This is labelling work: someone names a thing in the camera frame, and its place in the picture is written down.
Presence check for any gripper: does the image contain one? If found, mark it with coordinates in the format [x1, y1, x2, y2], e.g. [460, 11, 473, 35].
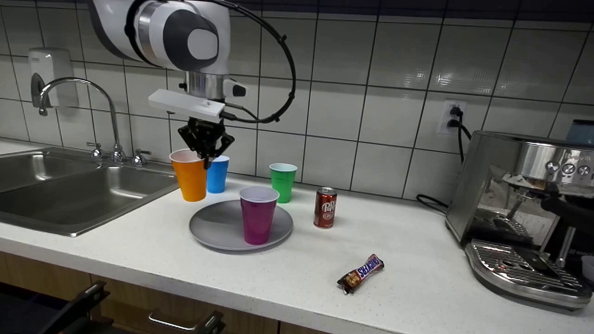
[178, 118, 235, 170]

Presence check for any orange plastic cup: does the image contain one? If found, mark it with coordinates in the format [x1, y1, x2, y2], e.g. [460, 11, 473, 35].
[169, 148, 208, 203]

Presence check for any blue plastic cup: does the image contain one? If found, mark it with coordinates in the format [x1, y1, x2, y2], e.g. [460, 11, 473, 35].
[206, 155, 230, 194]

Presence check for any green plastic cup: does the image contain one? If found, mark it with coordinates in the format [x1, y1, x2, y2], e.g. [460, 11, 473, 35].
[269, 163, 298, 204]

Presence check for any grey plate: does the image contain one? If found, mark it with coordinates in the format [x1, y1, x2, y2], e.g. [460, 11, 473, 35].
[189, 199, 294, 253]

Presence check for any magenta plastic cup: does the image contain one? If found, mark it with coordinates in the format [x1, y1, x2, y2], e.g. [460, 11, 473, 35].
[239, 186, 280, 246]

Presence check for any chrome tap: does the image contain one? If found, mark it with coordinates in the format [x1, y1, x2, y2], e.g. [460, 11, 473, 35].
[38, 77, 129, 163]

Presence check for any red soda can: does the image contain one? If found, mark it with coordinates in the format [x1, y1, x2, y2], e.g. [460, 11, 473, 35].
[313, 187, 338, 230]

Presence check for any steel sink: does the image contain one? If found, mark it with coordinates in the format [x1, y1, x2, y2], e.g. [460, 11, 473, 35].
[0, 147, 180, 238]

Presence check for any white soap dispenser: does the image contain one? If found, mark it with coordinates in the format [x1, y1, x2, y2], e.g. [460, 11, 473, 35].
[28, 47, 80, 109]

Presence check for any wooden drawer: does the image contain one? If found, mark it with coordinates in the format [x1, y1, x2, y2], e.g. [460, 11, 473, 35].
[90, 274, 280, 334]

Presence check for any brown candy bar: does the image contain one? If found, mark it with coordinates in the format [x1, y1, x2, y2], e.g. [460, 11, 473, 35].
[337, 254, 385, 295]

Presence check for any steel espresso machine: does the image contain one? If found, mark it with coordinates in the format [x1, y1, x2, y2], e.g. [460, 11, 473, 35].
[445, 119, 594, 311]

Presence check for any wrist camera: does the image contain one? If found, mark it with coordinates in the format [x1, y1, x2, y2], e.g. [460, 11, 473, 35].
[148, 89, 226, 124]

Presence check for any white wall socket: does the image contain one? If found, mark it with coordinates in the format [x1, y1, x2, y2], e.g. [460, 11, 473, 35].
[436, 99, 467, 136]

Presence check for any black cable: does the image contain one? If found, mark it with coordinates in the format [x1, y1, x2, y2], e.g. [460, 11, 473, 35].
[416, 119, 465, 214]
[449, 106, 472, 140]

